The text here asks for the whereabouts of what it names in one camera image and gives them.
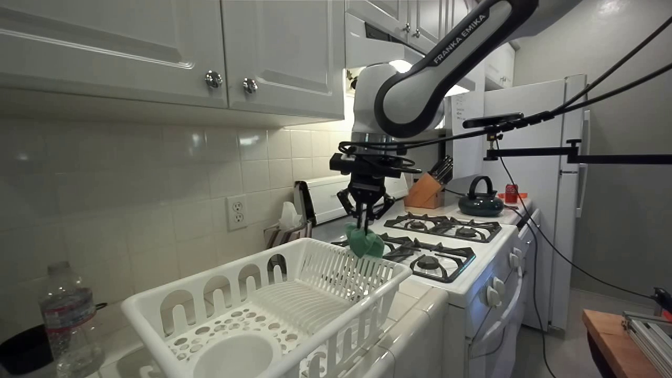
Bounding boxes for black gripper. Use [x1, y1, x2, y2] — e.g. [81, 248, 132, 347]
[330, 147, 415, 220]

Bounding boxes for green towel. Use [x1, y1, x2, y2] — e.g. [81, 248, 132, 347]
[347, 226, 385, 258]

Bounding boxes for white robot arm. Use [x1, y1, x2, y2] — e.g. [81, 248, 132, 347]
[330, 0, 580, 223]

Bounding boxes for white plastic dish rack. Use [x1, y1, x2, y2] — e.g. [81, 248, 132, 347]
[123, 237, 410, 378]

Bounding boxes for wooden knife block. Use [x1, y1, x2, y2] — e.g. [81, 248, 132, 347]
[406, 173, 444, 210]

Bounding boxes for black kettle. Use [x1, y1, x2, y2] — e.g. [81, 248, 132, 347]
[459, 175, 504, 215]

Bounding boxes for white gas stove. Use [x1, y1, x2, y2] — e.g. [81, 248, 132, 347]
[292, 164, 542, 378]

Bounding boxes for red cup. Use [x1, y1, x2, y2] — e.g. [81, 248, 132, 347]
[504, 183, 520, 204]

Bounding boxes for white refrigerator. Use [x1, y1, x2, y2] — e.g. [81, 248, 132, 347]
[449, 73, 588, 330]

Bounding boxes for wooden table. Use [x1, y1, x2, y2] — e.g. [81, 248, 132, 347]
[583, 308, 665, 378]

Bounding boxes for clear plastic water bottle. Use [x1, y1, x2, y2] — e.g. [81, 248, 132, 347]
[40, 261, 106, 378]

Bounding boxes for white upper cabinets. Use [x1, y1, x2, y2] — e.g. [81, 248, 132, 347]
[0, 0, 466, 119]

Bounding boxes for white wall outlet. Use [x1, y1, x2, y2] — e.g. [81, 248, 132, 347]
[227, 194, 249, 231]

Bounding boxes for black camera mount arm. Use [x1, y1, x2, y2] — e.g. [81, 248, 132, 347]
[465, 114, 672, 165]

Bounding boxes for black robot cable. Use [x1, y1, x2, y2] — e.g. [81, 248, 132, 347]
[339, 17, 672, 152]

